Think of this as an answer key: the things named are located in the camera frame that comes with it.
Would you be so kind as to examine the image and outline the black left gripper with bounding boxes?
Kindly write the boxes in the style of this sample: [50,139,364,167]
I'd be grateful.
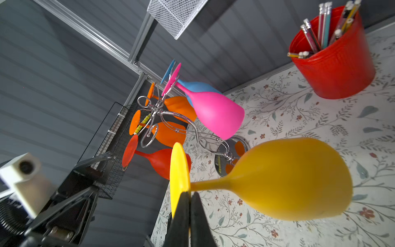
[19,151,116,247]

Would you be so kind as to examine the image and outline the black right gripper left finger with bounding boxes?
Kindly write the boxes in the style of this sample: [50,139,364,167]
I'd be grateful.
[163,192,190,247]

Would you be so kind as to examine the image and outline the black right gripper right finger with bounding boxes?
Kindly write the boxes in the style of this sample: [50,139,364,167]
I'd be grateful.
[190,192,217,247]

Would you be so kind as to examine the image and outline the red wine glass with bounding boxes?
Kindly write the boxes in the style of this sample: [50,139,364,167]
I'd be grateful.
[121,134,192,181]

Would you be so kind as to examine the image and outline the chrome wine glass rack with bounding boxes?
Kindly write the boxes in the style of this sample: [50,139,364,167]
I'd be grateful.
[129,82,250,177]

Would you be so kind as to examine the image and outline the yellow wine glass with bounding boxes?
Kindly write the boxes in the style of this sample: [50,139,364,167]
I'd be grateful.
[170,137,353,221]

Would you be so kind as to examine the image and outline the front orange wine glass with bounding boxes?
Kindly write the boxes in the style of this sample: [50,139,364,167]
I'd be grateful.
[129,110,186,147]

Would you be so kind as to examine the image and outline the orange wine glass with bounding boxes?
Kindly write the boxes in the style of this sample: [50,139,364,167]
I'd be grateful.
[147,83,197,121]
[129,110,186,147]

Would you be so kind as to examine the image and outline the back orange wine glass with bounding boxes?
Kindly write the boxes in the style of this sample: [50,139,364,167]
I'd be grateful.
[147,83,197,121]

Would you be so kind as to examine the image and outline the blue wine glass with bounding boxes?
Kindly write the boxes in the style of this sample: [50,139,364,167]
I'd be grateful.
[160,59,222,97]

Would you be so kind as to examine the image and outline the pink wine glass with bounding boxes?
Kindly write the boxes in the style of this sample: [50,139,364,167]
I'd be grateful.
[161,61,245,140]

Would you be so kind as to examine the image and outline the yellow marker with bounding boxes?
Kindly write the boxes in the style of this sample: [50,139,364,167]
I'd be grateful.
[133,113,152,135]

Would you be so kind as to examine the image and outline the red pencil cup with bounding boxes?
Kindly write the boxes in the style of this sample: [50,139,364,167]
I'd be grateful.
[292,13,375,99]

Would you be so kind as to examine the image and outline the pencils in red cup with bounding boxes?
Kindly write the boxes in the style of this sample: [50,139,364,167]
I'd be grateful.
[287,1,362,59]

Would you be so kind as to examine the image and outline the black wire side basket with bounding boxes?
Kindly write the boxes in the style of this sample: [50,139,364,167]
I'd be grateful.
[79,102,138,200]

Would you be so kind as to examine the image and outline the white wire wall basket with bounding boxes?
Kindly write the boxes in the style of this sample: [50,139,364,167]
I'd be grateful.
[147,0,208,40]

